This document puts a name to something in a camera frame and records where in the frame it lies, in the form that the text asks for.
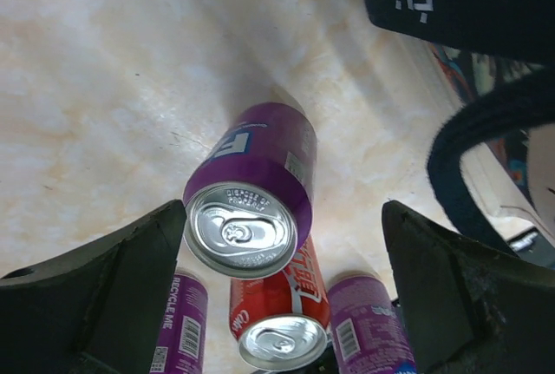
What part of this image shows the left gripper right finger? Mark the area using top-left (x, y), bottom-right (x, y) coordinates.
top-left (382, 200), bottom-right (554, 373)

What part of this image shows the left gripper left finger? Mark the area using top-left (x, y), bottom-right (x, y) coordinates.
top-left (1, 200), bottom-right (186, 373)

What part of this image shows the purple soda can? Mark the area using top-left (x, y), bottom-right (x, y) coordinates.
top-left (183, 102), bottom-right (317, 279)
top-left (327, 272), bottom-right (417, 373)
top-left (150, 269), bottom-right (208, 374)

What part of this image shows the beige canvas tote bag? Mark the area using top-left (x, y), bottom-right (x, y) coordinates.
top-left (277, 0), bottom-right (555, 258)

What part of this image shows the purple soda can front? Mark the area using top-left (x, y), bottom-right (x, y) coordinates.
top-left (327, 272), bottom-right (417, 373)

